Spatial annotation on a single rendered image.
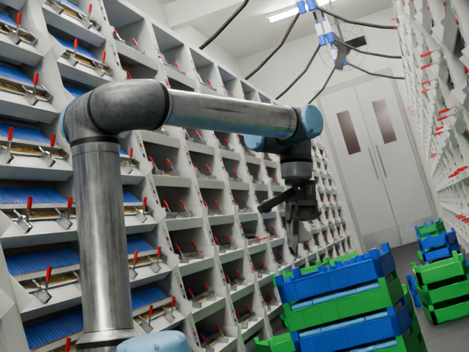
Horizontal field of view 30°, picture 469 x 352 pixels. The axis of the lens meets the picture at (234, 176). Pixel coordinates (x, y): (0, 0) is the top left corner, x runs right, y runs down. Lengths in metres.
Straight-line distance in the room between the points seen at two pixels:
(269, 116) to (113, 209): 0.49
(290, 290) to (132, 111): 0.78
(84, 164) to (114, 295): 0.31
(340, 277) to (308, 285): 0.10
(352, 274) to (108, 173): 0.77
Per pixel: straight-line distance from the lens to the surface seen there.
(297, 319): 2.46
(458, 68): 2.59
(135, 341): 1.86
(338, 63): 8.26
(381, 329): 2.41
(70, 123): 2.06
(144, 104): 1.95
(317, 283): 2.43
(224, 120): 2.11
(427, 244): 6.06
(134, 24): 4.27
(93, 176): 2.00
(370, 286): 2.41
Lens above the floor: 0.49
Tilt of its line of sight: 5 degrees up
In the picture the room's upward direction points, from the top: 16 degrees counter-clockwise
